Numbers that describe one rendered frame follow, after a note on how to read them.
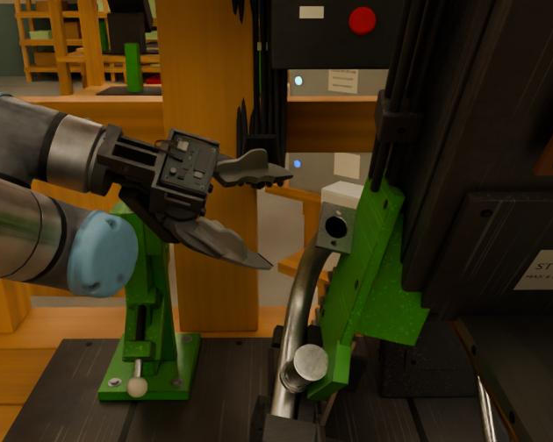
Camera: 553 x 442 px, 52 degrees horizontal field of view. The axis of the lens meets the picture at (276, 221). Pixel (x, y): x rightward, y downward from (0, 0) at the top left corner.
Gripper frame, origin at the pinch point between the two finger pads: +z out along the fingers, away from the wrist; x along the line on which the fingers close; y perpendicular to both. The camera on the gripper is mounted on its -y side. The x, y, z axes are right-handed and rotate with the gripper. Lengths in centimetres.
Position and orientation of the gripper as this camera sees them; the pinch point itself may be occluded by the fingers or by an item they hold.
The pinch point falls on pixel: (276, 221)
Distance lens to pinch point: 64.3
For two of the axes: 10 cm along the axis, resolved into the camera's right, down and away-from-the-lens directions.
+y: 2.4, -3.6, -9.0
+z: 9.5, 2.8, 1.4
